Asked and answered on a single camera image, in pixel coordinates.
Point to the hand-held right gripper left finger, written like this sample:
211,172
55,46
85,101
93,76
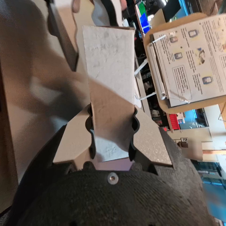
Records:
74,141

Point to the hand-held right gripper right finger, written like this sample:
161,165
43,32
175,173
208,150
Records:
150,143

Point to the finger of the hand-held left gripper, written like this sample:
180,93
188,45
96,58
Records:
67,26
119,14

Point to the white cardboard box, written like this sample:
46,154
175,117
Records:
109,61

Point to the person's left hand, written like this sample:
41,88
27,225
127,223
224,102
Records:
76,6

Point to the red plastic bin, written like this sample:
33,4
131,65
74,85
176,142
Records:
174,121

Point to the white document stand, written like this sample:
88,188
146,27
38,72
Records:
157,70

